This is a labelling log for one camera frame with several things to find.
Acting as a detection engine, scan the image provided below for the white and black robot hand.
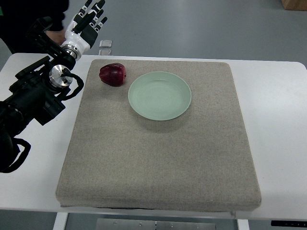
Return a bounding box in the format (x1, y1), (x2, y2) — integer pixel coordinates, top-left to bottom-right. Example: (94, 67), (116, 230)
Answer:
(61, 0), (107, 60)

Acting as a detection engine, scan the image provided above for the red apple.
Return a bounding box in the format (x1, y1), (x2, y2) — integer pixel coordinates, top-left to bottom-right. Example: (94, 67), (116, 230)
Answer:
(99, 63), (126, 87)

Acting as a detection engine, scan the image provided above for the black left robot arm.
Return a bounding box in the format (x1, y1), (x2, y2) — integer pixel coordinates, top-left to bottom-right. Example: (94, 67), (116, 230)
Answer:
(0, 17), (84, 173)

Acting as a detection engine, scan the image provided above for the upper silver floor plate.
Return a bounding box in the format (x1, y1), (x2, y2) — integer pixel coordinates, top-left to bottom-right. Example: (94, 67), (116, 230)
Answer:
(99, 40), (112, 48)

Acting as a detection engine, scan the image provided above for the silver floor plate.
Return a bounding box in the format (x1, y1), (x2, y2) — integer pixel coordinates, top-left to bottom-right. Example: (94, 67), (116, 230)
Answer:
(99, 40), (112, 48)
(98, 49), (112, 56)

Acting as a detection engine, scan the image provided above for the lower silver floor plate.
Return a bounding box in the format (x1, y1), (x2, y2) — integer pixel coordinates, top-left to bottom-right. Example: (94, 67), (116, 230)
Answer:
(98, 49), (112, 56)

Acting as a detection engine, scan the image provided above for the light green plate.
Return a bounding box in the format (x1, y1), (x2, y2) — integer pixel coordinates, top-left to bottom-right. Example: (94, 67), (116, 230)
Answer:
(128, 71), (192, 121)

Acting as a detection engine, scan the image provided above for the person in dark clothes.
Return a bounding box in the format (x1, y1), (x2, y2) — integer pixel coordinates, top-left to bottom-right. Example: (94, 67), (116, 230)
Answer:
(0, 0), (69, 54)

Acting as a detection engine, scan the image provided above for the beige fabric cushion mat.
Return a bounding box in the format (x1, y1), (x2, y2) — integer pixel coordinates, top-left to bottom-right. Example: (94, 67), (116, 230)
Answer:
(56, 59), (261, 212)

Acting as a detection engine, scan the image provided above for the white left table leg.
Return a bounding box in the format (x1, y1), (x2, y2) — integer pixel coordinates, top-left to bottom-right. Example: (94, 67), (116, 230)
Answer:
(52, 212), (69, 230)

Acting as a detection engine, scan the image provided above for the white table leg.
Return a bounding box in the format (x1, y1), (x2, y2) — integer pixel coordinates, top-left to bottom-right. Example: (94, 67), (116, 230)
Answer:
(52, 212), (69, 230)
(236, 219), (250, 230)

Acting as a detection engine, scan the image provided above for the wooden box corner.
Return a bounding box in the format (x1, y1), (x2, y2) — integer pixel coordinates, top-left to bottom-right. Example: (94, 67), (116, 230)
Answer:
(281, 0), (307, 11)

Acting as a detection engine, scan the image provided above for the white right table leg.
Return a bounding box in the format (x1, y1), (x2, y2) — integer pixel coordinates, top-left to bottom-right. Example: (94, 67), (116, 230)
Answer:
(236, 219), (250, 230)

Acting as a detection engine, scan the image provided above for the black table control panel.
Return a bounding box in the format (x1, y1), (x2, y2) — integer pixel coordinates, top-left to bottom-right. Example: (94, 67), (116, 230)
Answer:
(271, 220), (307, 228)

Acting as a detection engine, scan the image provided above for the metal table base plate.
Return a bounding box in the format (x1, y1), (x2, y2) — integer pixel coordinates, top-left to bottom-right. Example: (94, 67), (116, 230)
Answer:
(95, 218), (216, 230)

